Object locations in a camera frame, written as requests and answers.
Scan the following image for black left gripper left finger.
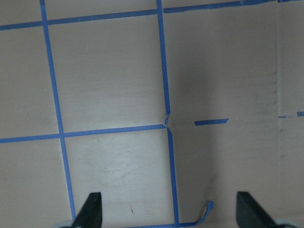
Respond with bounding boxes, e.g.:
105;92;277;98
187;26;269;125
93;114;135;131
71;192;103;228

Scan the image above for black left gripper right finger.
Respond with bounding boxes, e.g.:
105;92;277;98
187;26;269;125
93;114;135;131
236;191;277;228

